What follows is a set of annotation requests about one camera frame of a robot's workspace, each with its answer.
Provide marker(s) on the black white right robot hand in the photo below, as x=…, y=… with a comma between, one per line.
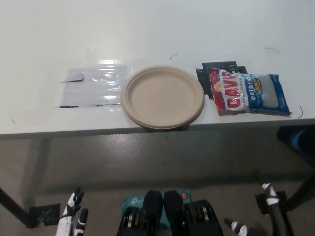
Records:
x=280, y=221

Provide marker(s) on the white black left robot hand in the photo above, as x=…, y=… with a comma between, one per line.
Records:
x=67, y=221

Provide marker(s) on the red blue sunflower seed bag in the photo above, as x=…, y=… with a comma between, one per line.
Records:
x=233, y=93

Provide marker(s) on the beige paper plate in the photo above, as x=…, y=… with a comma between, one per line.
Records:
x=162, y=127
x=160, y=96

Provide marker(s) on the teal router box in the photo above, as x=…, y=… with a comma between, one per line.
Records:
x=133, y=202

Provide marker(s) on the clear plastic sheet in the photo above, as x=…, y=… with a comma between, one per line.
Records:
x=93, y=88

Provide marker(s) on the black tape marker with notches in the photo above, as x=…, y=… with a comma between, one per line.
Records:
x=203, y=81

